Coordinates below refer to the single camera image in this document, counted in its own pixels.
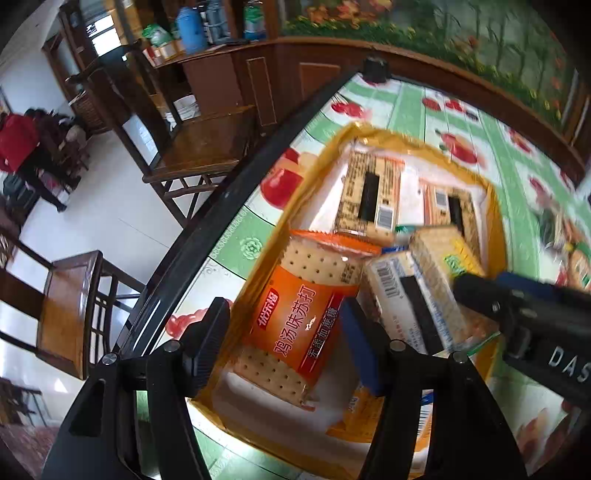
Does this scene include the yellow green cracker pack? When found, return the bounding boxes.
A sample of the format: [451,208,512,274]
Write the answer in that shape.
[410,226,495,350]

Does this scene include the orange soda cracker pack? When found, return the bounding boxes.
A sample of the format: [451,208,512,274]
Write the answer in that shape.
[233,230,381,411]

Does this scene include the green fruit pattern tablecloth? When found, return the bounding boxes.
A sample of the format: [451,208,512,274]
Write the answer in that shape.
[160,74,590,479]

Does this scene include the yellow cardboard snack box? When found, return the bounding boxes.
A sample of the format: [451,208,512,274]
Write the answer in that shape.
[193,122,507,479]

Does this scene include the wooden stool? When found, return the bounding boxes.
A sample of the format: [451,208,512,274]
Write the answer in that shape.
[1,228,145,380]

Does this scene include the brown cracker pack barcode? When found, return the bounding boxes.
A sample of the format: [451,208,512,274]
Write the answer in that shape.
[334,151,404,247]

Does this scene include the dark wooden chair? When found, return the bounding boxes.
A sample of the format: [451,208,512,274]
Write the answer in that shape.
[66,42,259,227]

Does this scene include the red clothing pile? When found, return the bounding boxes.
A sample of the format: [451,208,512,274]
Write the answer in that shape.
[0,112,40,174]

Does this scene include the green snack bag on cabinet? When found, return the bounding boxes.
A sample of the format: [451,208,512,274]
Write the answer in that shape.
[142,24,178,60]

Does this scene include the blue thermos jug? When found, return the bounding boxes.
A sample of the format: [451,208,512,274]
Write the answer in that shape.
[176,6,207,54]

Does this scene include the green plastic bottle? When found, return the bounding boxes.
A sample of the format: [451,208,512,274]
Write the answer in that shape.
[243,0,266,40]

